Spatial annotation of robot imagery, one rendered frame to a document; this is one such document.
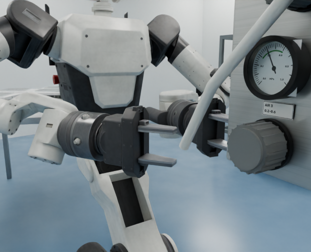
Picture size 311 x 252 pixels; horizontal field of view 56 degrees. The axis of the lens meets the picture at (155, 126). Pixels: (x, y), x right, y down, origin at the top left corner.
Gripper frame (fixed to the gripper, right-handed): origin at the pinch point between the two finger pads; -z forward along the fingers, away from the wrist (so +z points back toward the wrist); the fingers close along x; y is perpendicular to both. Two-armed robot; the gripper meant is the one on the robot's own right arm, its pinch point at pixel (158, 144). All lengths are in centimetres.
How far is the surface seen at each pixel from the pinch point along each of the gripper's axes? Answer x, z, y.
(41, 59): -18, 350, -298
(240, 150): -8.0, -17.3, 24.0
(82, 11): -97, 321, -366
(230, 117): -9.3, -15.8, 20.1
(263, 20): -15.5, -18.2, 24.7
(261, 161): -7.7, -18.7, 24.6
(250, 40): -14.5, -17.5, 24.2
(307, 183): -6.3, -21.3, 23.4
